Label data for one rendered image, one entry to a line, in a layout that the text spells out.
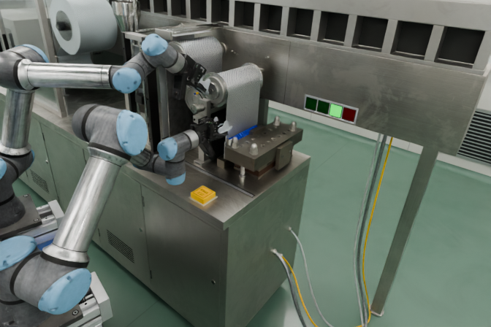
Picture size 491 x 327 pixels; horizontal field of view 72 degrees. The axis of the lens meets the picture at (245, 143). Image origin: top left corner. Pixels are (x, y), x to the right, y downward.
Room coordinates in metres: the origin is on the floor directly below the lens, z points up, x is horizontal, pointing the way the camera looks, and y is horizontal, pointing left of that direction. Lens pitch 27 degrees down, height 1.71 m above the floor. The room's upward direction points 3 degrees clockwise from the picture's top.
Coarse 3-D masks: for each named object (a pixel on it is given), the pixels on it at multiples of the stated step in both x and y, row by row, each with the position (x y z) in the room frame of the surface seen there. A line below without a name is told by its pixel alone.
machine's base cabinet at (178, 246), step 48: (48, 144) 1.84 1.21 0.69; (48, 192) 1.96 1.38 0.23; (144, 192) 1.27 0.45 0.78; (288, 192) 1.33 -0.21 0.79; (96, 240) 1.61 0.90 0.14; (144, 240) 1.30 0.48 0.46; (192, 240) 1.09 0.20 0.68; (240, 240) 1.04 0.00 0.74; (288, 240) 1.39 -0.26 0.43; (192, 288) 1.09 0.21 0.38; (240, 288) 1.06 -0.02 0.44
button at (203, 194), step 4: (200, 188) 1.12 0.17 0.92; (204, 188) 1.12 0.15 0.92; (208, 188) 1.12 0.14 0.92; (192, 192) 1.09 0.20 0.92; (196, 192) 1.09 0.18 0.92; (200, 192) 1.09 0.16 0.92; (204, 192) 1.10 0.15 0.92; (208, 192) 1.10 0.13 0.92; (212, 192) 1.10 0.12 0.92; (192, 196) 1.08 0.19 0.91; (196, 196) 1.07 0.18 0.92; (200, 196) 1.07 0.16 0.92; (204, 196) 1.07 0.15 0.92; (208, 196) 1.07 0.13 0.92; (212, 196) 1.09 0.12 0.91; (196, 200) 1.07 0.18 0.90; (200, 200) 1.06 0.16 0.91; (204, 200) 1.05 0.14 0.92; (208, 200) 1.07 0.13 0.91
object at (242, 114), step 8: (248, 96) 1.47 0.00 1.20; (256, 96) 1.52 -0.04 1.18; (232, 104) 1.38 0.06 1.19; (240, 104) 1.43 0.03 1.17; (248, 104) 1.48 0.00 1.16; (256, 104) 1.53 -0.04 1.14; (232, 112) 1.38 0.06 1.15; (240, 112) 1.43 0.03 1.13; (248, 112) 1.48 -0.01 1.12; (256, 112) 1.53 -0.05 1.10; (232, 120) 1.39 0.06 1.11; (240, 120) 1.43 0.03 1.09; (248, 120) 1.48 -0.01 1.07; (256, 120) 1.54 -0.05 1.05; (232, 128) 1.39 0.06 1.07; (240, 128) 1.43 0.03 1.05
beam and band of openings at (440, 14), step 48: (144, 0) 2.24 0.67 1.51; (192, 0) 1.95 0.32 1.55; (240, 0) 1.73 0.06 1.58; (288, 0) 1.57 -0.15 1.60; (336, 0) 1.44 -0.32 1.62; (384, 0) 1.34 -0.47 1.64; (432, 0) 1.24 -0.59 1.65; (336, 48) 1.42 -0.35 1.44; (384, 48) 1.31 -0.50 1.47; (432, 48) 1.22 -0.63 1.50; (480, 48) 1.14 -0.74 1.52
